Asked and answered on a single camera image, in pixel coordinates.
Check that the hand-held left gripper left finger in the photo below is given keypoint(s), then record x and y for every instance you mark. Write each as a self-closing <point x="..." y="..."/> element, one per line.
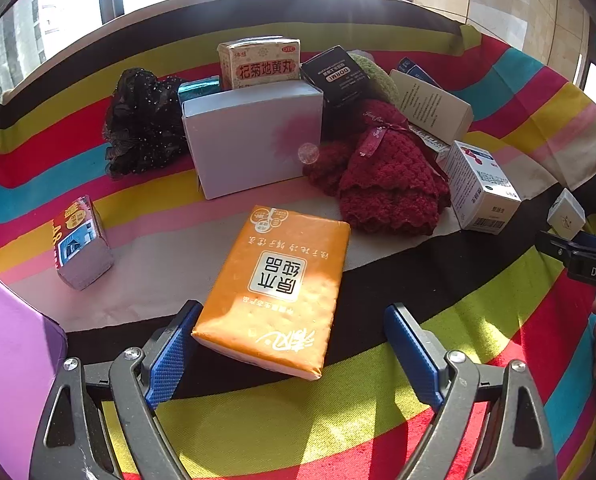
<point x="170" y="360"/>

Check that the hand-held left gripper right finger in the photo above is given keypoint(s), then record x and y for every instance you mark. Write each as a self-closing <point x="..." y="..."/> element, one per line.
<point x="412" y="355"/>

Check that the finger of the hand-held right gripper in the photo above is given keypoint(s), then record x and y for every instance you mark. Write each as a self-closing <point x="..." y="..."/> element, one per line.
<point x="562" y="246"/>

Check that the small white cube box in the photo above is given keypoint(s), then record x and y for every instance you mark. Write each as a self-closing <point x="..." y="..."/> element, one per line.
<point x="566" y="214"/>

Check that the orange tissue pack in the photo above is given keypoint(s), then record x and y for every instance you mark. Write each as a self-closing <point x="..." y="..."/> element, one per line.
<point x="273" y="290"/>

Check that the purple storage box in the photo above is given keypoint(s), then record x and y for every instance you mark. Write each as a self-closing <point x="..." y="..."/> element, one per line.
<point x="13" y="360"/>

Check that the large white cardboard box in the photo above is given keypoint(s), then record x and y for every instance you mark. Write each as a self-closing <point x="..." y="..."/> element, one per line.
<point x="248" y="140"/>

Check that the small teal box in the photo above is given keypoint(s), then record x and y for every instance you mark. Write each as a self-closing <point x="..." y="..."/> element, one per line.
<point x="198" y="89"/>

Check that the cream medicine box red print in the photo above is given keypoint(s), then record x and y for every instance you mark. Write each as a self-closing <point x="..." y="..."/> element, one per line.
<point x="258" y="67"/>

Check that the colourful striped cloth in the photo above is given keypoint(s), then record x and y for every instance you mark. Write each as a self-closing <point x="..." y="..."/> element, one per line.
<point x="477" y="340"/>

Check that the white medicine box with barcode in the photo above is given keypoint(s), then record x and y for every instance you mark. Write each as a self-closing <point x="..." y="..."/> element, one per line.
<point x="477" y="190"/>

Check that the red and blue small box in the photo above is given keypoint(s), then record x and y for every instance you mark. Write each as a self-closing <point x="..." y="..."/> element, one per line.
<point x="78" y="240"/>

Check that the slim white box red print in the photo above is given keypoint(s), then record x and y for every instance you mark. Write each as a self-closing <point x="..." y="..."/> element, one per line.
<point x="430" y="141"/>

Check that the dark red knitted cloth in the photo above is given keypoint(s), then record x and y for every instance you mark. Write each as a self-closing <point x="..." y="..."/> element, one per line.
<point x="382" y="180"/>

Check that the plain off-white carton box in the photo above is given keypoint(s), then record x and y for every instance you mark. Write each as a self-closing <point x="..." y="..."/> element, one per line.
<point x="430" y="105"/>

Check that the dark blue small box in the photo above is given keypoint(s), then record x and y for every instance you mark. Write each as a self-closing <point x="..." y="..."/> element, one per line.
<point x="417" y="69"/>

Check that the black sequined fabric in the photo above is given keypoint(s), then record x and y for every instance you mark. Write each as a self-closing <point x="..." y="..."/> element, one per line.
<point x="143" y="120"/>

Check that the green knitted cloth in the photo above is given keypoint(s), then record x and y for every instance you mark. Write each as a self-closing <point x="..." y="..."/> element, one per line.
<point x="380" y="82"/>

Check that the black carton box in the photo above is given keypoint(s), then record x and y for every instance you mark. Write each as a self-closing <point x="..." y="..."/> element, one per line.
<point x="335" y="77"/>

